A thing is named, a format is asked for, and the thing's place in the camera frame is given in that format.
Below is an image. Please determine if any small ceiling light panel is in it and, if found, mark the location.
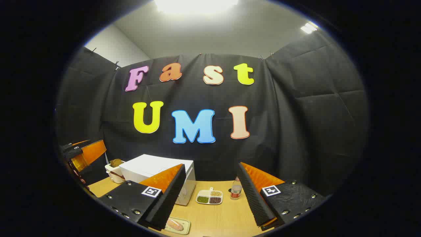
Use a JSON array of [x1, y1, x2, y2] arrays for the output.
[[300, 21, 319, 34]]

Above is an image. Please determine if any large ceiling light panel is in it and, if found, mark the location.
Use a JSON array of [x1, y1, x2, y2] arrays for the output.
[[155, 0, 239, 15]]

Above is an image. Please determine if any black backdrop cloth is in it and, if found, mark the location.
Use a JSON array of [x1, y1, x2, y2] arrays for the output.
[[56, 31, 369, 198]]

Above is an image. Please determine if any cream rectangular tray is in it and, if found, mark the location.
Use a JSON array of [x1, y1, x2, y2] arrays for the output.
[[163, 217, 191, 235]]

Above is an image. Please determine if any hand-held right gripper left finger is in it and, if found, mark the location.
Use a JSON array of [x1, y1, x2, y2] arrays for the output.
[[98, 164, 186, 231]]

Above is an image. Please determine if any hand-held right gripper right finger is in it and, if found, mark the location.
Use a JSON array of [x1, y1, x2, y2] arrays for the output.
[[237, 162, 326, 231]]

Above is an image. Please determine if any pink bread roll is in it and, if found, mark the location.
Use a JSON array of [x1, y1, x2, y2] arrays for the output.
[[166, 218, 184, 231]]

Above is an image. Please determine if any white divided bean dish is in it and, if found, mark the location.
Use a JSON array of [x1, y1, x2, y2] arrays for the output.
[[196, 188, 223, 205]]

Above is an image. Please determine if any white toaster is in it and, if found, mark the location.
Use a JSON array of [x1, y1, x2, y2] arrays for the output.
[[105, 160, 126, 184]]

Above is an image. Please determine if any clear red label bottle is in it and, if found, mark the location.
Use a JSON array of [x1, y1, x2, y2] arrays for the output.
[[230, 177, 243, 200]]

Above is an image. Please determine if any white microwave oven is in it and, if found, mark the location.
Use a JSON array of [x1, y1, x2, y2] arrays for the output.
[[119, 154, 196, 206]]

